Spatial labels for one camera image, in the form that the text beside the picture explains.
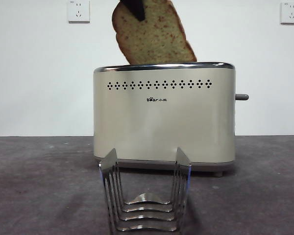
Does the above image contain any brown crust bread slice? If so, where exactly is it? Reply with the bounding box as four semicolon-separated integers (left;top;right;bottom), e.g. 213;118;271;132
111;0;198;65

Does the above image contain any shiny metal toast rack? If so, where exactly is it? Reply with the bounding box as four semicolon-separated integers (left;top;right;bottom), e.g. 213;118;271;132
98;146;193;233

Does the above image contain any white wall socket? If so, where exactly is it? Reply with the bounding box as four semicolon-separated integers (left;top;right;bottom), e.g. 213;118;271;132
68;0;91;24
280;2;294;25

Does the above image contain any cream stainless steel toaster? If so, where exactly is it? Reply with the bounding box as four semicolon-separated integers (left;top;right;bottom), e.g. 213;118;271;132
93;61;237;177

